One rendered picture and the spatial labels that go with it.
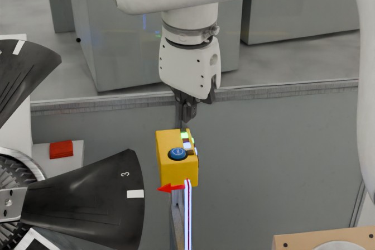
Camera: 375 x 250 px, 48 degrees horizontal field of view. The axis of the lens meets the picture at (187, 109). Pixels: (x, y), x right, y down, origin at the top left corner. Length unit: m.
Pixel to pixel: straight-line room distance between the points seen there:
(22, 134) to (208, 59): 0.61
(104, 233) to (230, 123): 0.96
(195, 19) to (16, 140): 0.65
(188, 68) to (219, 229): 1.44
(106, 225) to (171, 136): 0.45
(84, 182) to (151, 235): 1.15
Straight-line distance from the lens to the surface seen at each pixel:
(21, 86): 0.87
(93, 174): 0.89
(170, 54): 0.68
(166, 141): 1.18
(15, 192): 0.92
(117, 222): 0.82
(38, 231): 0.99
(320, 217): 2.19
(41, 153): 1.58
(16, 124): 1.13
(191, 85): 0.68
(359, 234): 0.97
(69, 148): 1.54
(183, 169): 1.12
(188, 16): 0.60
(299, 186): 1.99
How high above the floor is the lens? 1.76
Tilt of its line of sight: 31 degrees down
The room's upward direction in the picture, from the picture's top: straight up
